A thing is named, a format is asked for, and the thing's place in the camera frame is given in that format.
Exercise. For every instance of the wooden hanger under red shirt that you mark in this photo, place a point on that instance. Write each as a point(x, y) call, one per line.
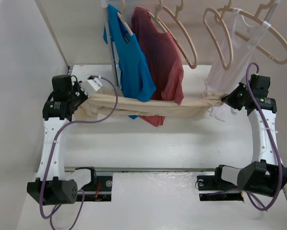
point(157, 21)

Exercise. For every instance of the wooden hanger under blue shirt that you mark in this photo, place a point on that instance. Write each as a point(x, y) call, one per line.
point(121, 17)

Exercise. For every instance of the beige trousers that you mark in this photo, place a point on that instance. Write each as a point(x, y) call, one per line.
point(103, 101)

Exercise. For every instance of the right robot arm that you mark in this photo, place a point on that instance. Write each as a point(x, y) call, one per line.
point(261, 176)

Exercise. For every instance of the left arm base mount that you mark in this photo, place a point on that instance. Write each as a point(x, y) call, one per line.
point(96, 188)

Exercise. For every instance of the white clothes rack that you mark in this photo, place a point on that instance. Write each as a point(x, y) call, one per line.
point(263, 14)

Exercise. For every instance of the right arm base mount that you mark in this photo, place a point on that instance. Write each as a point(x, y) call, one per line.
point(211, 189)

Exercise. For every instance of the blue t-shirt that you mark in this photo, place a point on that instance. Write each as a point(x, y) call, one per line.
point(135, 79)

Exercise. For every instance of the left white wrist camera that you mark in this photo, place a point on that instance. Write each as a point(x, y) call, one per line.
point(91, 85)

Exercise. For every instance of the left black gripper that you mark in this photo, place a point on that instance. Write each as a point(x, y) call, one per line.
point(77, 86)

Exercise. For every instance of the red t-shirt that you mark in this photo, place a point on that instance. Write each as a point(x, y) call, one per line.
point(163, 58)

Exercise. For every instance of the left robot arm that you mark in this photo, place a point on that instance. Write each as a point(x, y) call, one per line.
point(51, 186)

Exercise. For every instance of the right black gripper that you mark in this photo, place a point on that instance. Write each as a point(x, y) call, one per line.
point(230, 99)

